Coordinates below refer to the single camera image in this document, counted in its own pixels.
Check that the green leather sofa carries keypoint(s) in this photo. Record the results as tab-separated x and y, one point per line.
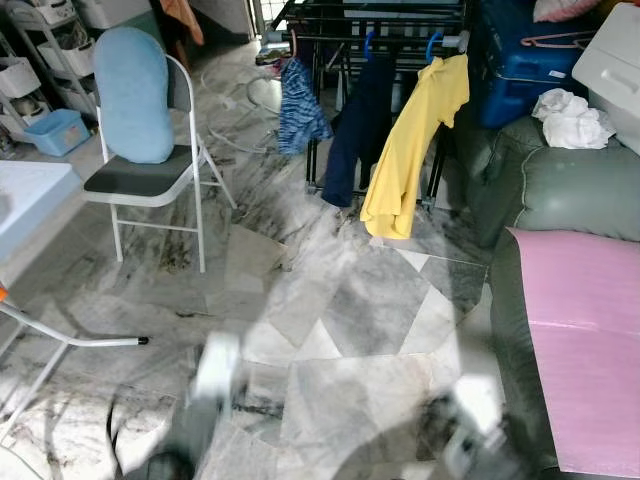
570	190

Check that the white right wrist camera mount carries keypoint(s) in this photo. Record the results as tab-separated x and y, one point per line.
478	400

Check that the crumpled white cloth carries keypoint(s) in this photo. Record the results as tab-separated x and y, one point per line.
575	125

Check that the light blue pillow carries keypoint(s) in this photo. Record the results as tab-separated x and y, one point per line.
135	95

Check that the pink plastic hanger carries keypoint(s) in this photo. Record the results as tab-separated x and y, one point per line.
293	45

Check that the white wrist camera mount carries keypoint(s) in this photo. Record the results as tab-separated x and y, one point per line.
478	400
218	370

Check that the white shelf with bins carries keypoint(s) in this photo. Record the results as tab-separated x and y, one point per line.
40	35

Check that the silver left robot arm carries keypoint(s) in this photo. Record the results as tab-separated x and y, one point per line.
190	430

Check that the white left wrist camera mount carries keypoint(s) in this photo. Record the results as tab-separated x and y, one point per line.
218	370

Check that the light blue plastic basket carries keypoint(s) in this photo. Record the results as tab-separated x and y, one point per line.
60	135

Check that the black drying rack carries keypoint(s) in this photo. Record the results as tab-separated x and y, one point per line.
380	15

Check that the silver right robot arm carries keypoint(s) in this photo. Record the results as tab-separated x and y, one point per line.
490	460

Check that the pink mat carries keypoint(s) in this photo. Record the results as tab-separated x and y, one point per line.
585	350

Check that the white grey folding chair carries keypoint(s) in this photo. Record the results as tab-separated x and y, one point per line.
140	180

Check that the navy garment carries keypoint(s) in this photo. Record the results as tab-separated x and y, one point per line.
355	140

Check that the yellow shirt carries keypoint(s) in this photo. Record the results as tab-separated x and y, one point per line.
410	150

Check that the white plastic drawer cabinet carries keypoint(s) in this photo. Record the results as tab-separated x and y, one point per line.
615	80

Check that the blue storage box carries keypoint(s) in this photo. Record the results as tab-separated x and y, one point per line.
520	70

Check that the blue plaid shirt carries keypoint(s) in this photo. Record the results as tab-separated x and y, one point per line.
300	110

